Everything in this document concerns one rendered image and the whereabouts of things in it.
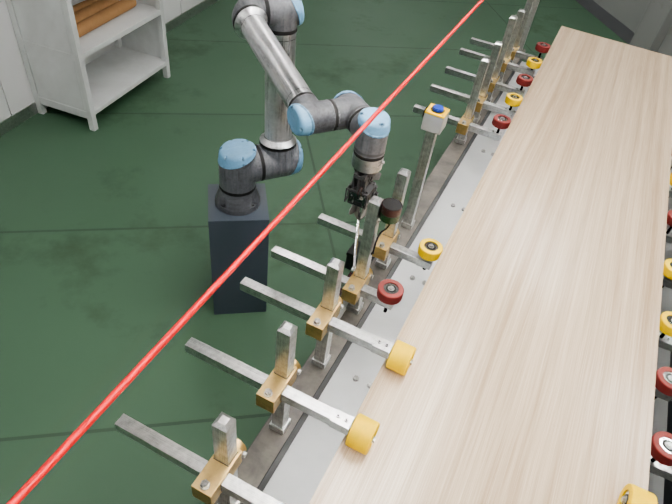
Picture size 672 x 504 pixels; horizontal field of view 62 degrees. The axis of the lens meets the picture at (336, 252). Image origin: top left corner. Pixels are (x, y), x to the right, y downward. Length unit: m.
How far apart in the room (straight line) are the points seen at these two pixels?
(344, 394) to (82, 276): 1.68
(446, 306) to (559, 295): 0.39
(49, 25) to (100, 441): 2.44
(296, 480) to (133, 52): 3.73
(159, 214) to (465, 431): 2.31
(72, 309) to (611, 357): 2.28
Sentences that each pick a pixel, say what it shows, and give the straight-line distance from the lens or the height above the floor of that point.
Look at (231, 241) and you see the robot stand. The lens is 2.42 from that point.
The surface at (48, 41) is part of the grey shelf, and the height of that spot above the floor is 0.55.
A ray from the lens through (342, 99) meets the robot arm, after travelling 1.65.
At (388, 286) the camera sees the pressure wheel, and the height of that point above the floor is 0.91.
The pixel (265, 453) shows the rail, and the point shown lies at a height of 0.70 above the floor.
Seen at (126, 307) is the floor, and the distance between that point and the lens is 2.86.
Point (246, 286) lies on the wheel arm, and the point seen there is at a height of 0.96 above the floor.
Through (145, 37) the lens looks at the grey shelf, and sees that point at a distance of 4.67.
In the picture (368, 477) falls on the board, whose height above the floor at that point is 0.90.
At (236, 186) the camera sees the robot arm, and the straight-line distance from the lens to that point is 2.30.
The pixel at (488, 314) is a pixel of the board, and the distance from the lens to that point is 1.75.
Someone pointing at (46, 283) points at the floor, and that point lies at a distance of 3.07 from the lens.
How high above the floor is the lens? 2.14
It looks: 44 degrees down
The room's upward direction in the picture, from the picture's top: 9 degrees clockwise
